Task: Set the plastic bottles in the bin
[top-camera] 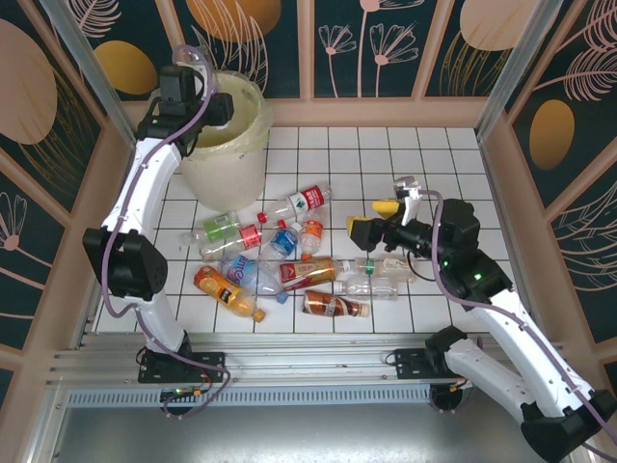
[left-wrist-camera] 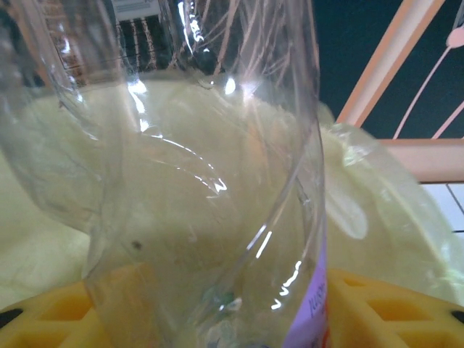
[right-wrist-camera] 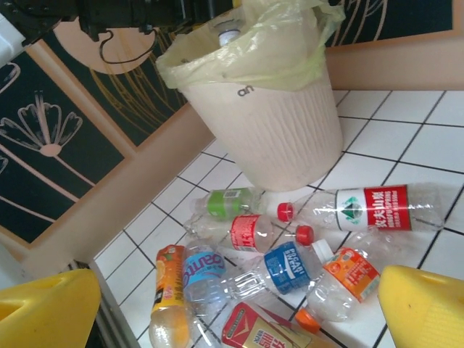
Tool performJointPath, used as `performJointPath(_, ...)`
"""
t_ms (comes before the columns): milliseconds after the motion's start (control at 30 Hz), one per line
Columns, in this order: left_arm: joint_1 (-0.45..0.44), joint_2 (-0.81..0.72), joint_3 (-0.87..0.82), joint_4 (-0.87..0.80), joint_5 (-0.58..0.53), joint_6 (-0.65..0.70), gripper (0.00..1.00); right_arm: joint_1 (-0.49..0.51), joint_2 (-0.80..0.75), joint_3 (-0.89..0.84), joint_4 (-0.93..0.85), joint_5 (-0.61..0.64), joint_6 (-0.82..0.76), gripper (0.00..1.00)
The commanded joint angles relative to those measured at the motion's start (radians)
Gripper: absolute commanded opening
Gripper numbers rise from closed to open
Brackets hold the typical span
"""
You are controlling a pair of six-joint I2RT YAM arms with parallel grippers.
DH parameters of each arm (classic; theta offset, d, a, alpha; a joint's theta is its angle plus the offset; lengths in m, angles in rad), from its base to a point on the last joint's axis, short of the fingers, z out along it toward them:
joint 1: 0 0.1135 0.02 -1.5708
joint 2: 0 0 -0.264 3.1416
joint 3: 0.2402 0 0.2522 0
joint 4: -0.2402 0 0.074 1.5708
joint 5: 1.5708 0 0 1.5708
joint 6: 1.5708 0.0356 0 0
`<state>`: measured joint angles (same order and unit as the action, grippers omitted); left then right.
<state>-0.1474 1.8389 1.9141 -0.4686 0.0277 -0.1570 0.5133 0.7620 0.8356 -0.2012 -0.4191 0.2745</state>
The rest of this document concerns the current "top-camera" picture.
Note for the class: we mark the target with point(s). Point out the clear bottle white cap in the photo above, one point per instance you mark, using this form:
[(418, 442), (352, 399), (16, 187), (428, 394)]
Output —
[(371, 288)]

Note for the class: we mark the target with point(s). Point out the brown coffee drink bottle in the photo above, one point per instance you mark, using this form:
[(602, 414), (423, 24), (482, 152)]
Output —
[(328, 305)]

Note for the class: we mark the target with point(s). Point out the red label red cap bottle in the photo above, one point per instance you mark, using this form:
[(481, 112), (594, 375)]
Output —
[(248, 235)]

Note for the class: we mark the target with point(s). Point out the large blue purple label bottle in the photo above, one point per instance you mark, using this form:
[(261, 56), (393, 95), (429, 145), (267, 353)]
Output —
[(246, 272)]

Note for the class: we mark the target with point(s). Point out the orange juice bottle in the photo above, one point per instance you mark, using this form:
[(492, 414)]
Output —
[(222, 289)]

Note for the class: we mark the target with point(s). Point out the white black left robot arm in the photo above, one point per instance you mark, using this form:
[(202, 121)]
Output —
[(144, 188)]

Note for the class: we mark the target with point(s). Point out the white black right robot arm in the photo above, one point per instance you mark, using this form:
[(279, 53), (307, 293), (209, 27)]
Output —
[(506, 381)]

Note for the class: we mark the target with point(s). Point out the white lined trash bin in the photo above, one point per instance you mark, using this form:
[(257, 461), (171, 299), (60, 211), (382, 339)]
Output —
[(250, 130)]

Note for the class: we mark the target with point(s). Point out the white ribbed waste bin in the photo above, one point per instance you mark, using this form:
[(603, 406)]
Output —
[(226, 178)]

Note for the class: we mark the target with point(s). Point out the small orange label bottle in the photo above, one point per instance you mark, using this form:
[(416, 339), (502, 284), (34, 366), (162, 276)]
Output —
[(312, 231)]

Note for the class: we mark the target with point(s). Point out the red green label clear bottle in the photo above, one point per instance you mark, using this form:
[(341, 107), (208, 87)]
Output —
[(308, 197)]

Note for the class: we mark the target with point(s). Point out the small blue label bottle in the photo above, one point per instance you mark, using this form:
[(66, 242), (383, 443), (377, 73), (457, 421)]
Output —
[(283, 241)]

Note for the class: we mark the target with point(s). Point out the aluminium side rail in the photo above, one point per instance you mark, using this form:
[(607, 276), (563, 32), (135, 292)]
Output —
[(501, 193), (89, 333)]

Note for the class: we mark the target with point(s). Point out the aluminium frame post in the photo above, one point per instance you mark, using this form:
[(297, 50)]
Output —
[(91, 72), (515, 72)]

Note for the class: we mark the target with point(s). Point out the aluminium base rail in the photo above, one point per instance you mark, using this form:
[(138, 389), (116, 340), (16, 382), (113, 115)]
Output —
[(313, 362)]

